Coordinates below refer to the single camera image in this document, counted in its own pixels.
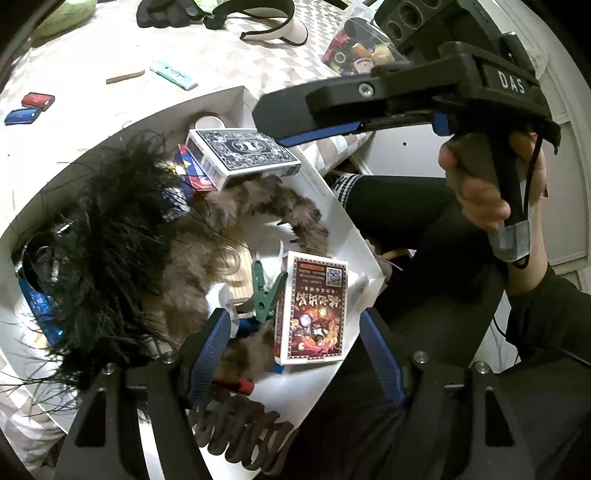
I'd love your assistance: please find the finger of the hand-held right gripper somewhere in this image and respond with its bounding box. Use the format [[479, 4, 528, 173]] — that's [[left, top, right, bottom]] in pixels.
[[277, 111, 435, 147], [252, 43, 482, 139]]

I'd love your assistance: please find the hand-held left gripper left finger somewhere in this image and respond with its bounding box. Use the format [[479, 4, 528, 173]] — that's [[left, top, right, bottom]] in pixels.
[[55, 308, 232, 480]]

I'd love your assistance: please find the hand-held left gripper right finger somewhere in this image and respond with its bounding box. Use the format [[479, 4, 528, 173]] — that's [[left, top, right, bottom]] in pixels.
[[360, 308, 546, 480]]

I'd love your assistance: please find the dark patterned card box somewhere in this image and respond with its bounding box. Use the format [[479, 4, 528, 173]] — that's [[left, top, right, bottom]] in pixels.
[[186, 128, 302, 191]]

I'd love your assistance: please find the red illustrated card box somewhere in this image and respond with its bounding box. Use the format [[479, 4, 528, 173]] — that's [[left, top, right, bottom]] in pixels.
[[274, 250, 349, 366]]

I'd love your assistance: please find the white container box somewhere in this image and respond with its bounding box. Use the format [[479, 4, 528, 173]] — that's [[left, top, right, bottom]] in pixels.
[[0, 85, 386, 480]]

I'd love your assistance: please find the black feather hair claw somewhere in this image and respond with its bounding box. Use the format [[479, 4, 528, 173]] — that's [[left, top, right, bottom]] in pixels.
[[0, 131, 204, 398]]

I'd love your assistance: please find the person's right forearm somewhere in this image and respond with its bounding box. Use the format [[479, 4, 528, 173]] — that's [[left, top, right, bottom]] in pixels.
[[505, 263, 591, 367]]

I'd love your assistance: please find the person's right hand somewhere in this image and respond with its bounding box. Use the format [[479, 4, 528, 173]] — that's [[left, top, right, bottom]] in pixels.
[[438, 130, 552, 297]]

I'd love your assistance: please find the clear plastic storage box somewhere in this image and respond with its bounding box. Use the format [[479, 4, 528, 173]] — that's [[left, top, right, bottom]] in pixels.
[[322, 16, 411, 77]]

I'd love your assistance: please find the green clothes peg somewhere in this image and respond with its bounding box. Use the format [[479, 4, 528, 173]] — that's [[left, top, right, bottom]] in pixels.
[[250, 259, 289, 324]]

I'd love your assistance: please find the wooden block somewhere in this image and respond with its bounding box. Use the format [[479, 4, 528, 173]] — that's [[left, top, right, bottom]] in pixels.
[[217, 244, 259, 305]]

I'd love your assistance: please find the brown furry hair claw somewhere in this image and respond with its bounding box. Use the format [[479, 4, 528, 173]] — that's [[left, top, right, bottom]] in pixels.
[[161, 175, 331, 374]]

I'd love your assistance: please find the white bed side panel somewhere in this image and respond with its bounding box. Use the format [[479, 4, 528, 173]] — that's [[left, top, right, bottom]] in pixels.
[[348, 127, 451, 178]]

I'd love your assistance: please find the black and white visor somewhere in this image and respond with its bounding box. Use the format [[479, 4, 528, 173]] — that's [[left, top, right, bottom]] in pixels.
[[203, 0, 311, 47]]

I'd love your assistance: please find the person's black clothing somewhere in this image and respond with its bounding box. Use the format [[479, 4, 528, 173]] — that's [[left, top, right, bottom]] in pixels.
[[295, 173, 591, 480]]

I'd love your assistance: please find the red and blue packet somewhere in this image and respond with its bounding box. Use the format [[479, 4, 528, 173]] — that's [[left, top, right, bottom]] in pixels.
[[178, 143, 218, 192]]

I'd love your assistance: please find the white wardrobe door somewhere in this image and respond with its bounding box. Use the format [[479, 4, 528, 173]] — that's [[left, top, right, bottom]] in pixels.
[[531, 28, 591, 287]]

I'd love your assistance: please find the teal lighter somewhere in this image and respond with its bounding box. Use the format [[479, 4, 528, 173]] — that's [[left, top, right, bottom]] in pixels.
[[150, 60, 199, 90]]

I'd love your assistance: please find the large blue lighter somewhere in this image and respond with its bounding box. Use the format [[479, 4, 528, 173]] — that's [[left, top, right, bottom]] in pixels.
[[18, 272, 65, 342]]

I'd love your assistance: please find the black glove pair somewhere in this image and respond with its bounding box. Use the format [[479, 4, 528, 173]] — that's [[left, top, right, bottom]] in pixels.
[[136, 0, 204, 29]]

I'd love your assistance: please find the small wooden piece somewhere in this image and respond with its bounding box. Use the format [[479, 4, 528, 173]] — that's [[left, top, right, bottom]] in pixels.
[[105, 69, 146, 85]]

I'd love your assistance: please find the avocado plush toy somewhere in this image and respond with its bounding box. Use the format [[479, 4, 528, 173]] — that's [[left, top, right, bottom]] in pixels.
[[32, 0, 99, 40]]

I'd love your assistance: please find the small red lighter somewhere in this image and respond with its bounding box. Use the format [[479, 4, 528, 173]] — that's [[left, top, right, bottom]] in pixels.
[[21, 92, 56, 110]]

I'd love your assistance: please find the small blue lighter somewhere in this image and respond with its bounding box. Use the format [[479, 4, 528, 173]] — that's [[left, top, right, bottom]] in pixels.
[[4, 107, 42, 126]]

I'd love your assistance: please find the black spiral hair tie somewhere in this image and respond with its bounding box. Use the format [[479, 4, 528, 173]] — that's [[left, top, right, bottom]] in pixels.
[[191, 392, 301, 476]]

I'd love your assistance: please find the black cable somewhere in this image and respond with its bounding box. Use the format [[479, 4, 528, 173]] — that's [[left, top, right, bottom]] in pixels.
[[519, 134, 543, 271]]

